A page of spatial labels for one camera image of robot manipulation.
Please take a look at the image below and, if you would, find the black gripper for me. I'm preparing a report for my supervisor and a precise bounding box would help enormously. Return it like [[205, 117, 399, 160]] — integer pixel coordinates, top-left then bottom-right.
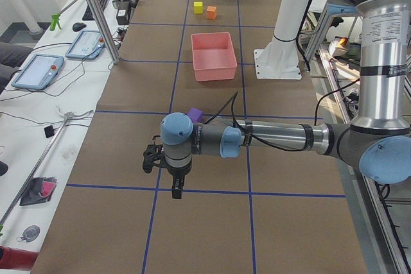
[[143, 136, 187, 198]]

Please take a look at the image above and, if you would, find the purple foam block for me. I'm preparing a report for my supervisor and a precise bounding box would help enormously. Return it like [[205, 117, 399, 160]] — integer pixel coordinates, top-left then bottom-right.
[[187, 108, 204, 123]]

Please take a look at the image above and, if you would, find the yellow foam block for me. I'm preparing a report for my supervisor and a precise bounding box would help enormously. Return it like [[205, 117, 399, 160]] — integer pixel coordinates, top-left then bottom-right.
[[193, 1, 204, 15]]

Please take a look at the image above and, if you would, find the orange foam block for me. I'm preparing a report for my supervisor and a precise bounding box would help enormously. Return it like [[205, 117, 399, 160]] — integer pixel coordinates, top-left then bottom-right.
[[206, 6, 217, 20]]

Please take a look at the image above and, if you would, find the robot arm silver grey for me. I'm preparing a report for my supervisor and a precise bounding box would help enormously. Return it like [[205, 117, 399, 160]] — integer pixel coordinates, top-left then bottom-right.
[[143, 0, 410, 199]]

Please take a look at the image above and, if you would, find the pink plastic bin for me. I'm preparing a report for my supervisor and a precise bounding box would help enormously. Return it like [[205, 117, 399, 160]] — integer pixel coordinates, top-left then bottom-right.
[[191, 32, 238, 82]]

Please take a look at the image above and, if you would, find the long metal rod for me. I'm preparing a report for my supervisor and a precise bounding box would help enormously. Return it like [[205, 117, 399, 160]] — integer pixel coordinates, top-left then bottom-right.
[[1, 112, 74, 230]]

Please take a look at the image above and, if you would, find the black pink pouch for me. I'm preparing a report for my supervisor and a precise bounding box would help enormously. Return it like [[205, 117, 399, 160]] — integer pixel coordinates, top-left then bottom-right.
[[19, 177, 57, 206]]

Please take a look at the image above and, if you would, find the round metal tape disc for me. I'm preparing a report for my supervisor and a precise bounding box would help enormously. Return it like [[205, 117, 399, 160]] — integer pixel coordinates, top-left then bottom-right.
[[21, 225, 40, 243]]

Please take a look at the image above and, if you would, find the far blue teach pendant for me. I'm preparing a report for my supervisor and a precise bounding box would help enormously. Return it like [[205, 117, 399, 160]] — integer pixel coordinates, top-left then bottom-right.
[[65, 30, 105, 60]]

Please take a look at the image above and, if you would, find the blue teach pendant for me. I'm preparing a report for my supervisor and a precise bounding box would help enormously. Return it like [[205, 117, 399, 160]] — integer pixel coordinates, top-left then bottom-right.
[[12, 54, 64, 90], [65, 30, 105, 60]]

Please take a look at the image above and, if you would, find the black power brick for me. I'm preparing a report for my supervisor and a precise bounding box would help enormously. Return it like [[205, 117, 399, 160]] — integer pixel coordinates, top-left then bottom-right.
[[116, 1, 131, 26]]

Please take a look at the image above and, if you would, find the near blue teach pendant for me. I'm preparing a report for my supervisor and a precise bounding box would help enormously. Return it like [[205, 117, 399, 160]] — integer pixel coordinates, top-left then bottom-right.
[[12, 54, 64, 90]]

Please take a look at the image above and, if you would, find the black computer mouse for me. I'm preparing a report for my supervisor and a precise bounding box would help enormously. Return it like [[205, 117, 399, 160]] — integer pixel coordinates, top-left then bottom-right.
[[72, 22, 87, 32]]

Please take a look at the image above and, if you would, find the black keyboard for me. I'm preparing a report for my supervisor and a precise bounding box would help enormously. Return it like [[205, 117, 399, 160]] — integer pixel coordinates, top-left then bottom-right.
[[82, 0, 111, 21]]

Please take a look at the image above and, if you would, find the green clamp tool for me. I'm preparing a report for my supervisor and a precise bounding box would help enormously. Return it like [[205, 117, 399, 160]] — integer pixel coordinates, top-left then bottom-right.
[[49, 13, 62, 31]]

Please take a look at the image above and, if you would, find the white camera pillar with base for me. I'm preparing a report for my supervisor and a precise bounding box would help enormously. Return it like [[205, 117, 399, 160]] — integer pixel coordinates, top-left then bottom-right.
[[254, 0, 310, 80]]

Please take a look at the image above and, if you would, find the aluminium frame post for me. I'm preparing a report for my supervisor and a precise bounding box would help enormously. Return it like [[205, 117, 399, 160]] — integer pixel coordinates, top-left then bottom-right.
[[86, 0, 119, 64]]

